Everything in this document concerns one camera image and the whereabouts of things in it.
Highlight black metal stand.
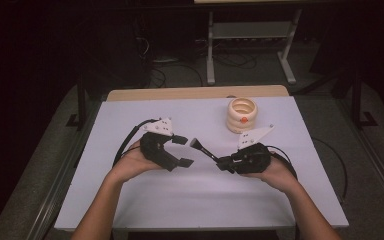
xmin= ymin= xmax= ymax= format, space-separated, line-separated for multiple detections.
xmin=65 ymin=75 xmax=88 ymax=132
xmin=350 ymin=70 xmax=380 ymax=130

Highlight metal floor rail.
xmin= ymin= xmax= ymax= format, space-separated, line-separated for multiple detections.
xmin=334 ymin=99 xmax=384 ymax=214
xmin=25 ymin=109 xmax=96 ymax=240

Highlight person's left hand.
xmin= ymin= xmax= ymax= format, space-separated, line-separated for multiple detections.
xmin=107 ymin=139 xmax=164 ymax=185

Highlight black makeup brush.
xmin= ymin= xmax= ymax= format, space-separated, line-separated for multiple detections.
xmin=189 ymin=137 xmax=221 ymax=164

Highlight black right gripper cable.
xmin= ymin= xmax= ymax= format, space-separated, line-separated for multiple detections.
xmin=265 ymin=135 xmax=349 ymax=203

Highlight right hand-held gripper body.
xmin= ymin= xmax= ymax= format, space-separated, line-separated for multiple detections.
xmin=227 ymin=124 xmax=275 ymax=175

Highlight person's right hand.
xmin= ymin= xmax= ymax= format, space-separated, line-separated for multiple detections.
xmin=245 ymin=151 xmax=302 ymax=195

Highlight white table board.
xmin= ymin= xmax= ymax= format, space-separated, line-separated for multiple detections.
xmin=53 ymin=96 xmax=350 ymax=232

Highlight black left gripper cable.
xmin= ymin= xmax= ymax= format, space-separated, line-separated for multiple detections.
xmin=112 ymin=118 xmax=162 ymax=168

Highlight cream ribbed holder pot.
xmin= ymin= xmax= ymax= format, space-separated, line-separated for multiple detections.
xmin=225 ymin=96 xmax=259 ymax=135

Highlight white metal stand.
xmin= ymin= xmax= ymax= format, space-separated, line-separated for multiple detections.
xmin=205 ymin=9 xmax=304 ymax=86

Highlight wooden table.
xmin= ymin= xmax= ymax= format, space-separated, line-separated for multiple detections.
xmin=106 ymin=84 xmax=290 ymax=102

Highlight black floor cables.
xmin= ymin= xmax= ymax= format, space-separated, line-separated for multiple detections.
xmin=149 ymin=51 xmax=259 ymax=88

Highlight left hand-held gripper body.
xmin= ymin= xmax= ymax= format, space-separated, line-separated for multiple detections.
xmin=139 ymin=116 xmax=182 ymax=173

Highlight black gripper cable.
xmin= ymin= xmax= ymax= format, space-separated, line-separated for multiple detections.
xmin=112 ymin=118 xmax=162 ymax=168
xmin=265 ymin=135 xmax=349 ymax=203

